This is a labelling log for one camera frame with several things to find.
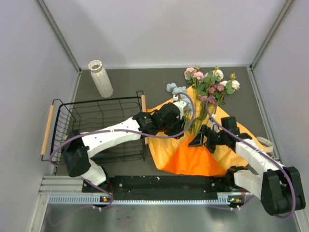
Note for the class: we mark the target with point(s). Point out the orange paper flower bouquet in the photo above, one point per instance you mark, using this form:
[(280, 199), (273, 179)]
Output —
[(176, 157)]

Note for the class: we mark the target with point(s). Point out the blue flower stem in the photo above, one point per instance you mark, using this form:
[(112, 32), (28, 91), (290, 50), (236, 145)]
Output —
[(176, 90)]

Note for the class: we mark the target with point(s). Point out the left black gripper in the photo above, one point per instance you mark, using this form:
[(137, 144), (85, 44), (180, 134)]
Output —
[(179, 127)]

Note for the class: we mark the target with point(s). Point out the pink rose stem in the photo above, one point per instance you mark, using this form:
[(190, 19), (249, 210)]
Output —
[(195, 77)]

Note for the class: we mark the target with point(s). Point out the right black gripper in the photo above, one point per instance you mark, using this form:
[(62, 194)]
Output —
[(198, 141)]

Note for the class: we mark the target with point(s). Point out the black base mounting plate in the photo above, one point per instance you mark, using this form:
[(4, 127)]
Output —
[(165, 187)]

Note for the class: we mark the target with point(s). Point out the white ribbed ceramic vase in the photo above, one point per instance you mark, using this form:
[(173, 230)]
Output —
[(100, 78)]

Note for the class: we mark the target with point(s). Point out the grey cable duct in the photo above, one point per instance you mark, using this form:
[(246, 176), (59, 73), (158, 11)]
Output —
[(220, 199)]

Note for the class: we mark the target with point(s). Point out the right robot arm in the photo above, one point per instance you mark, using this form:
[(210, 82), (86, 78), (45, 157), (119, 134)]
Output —
[(279, 188)]

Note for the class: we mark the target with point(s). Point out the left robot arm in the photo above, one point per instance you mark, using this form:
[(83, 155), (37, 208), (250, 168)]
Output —
[(80, 148)]

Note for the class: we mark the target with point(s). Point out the mauve rose stem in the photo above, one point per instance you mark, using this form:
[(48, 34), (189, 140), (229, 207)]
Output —
[(215, 94)]

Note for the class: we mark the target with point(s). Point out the cream printed ribbon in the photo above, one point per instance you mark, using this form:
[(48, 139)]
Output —
[(267, 144)]

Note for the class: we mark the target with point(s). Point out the cream rose stem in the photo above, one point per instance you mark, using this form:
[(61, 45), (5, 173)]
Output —
[(228, 87), (213, 77)]

